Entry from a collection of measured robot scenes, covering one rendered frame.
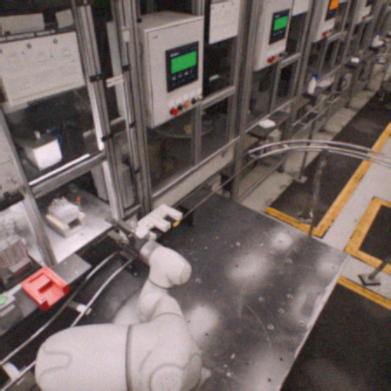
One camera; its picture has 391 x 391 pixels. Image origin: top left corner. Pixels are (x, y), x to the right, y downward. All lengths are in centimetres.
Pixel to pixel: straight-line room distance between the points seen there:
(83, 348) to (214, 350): 94
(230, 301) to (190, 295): 21
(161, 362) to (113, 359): 10
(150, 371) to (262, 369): 94
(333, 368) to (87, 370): 192
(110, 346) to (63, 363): 9
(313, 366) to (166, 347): 179
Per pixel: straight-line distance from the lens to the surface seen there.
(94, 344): 76
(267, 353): 164
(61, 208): 180
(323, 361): 247
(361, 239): 332
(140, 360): 74
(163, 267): 125
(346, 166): 430
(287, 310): 177
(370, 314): 280
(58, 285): 154
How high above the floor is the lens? 212
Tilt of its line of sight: 38 degrees down
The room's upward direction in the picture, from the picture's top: 1 degrees clockwise
